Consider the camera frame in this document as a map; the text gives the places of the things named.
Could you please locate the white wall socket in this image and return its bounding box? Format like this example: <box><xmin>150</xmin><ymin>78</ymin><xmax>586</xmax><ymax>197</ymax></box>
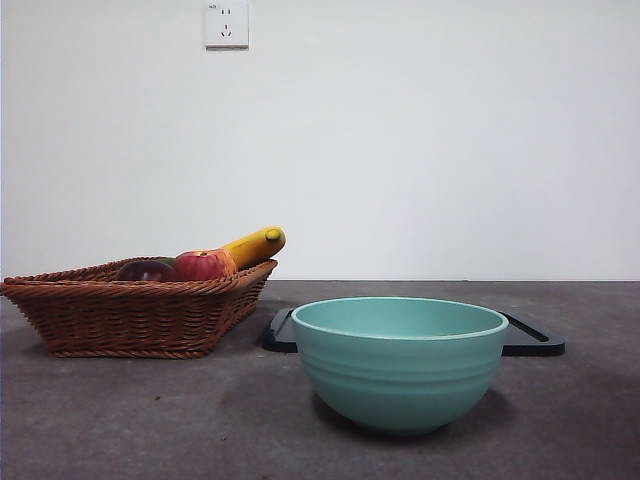
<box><xmin>203</xmin><ymin>1</ymin><xmax>250</xmax><ymax>50</ymax></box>

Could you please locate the dark red plum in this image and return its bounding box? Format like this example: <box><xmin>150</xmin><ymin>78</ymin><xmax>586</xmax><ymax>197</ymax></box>
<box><xmin>115</xmin><ymin>258</ymin><xmax>179</xmax><ymax>283</ymax></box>

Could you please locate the brown wicker basket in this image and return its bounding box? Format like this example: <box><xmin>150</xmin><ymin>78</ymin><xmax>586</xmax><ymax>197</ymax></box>
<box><xmin>0</xmin><ymin>257</ymin><xmax>279</xmax><ymax>359</ymax></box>

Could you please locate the yellow banana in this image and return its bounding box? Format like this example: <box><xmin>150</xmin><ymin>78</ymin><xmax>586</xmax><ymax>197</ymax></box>
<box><xmin>219</xmin><ymin>224</ymin><xmax>287</xmax><ymax>271</ymax></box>

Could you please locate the black rectangular tray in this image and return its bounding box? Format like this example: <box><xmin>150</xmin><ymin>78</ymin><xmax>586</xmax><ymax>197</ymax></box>
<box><xmin>262</xmin><ymin>306</ymin><xmax>567</xmax><ymax>357</ymax></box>

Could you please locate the teal ribbed bowl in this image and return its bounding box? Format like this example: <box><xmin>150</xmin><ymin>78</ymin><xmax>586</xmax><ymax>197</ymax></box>
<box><xmin>290</xmin><ymin>295</ymin><xmax>510</xmax><ymax>436</ymax></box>

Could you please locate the red yellow apple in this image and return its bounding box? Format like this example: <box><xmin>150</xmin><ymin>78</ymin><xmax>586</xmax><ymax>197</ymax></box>
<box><xmin>173</xmin><ymin>248</ymin><xmax>239</xmax><ymax>282</ymax></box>

